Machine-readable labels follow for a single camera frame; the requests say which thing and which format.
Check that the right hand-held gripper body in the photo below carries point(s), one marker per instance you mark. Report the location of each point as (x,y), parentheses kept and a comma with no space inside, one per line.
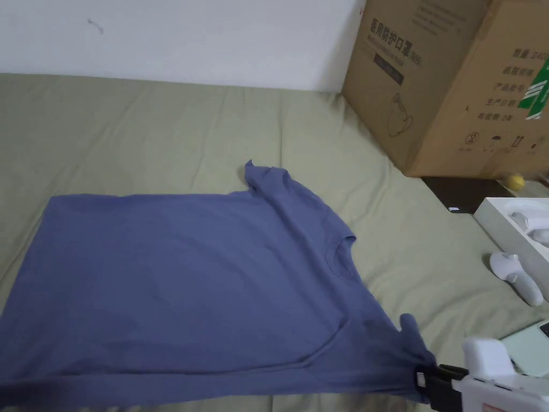
(484,373)

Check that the blue t-shirt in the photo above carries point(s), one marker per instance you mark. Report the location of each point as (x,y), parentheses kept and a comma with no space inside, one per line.
(171,279)

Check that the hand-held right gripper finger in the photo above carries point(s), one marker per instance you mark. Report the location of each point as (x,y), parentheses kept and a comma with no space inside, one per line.
(451,371)
(431,388)

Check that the large brown cardboard carton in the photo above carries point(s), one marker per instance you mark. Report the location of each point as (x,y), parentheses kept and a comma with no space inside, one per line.
(429,107)

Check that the bed with pale green sheet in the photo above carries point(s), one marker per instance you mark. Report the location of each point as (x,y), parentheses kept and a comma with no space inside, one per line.
(128,128)

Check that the small yellow ball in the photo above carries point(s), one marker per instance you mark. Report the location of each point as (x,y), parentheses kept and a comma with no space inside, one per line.
(516,182)

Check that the pale green phone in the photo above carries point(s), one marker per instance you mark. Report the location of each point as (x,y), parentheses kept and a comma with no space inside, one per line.
(525,343)

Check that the flat black box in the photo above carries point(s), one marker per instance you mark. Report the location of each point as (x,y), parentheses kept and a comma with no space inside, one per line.
(463,193)

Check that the white hand controller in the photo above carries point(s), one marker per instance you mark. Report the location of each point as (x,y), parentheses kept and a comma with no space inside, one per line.
(522,219)
(512,274)

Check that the open white packaging box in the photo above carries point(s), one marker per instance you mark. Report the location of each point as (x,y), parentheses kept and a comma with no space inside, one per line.
(493,219)

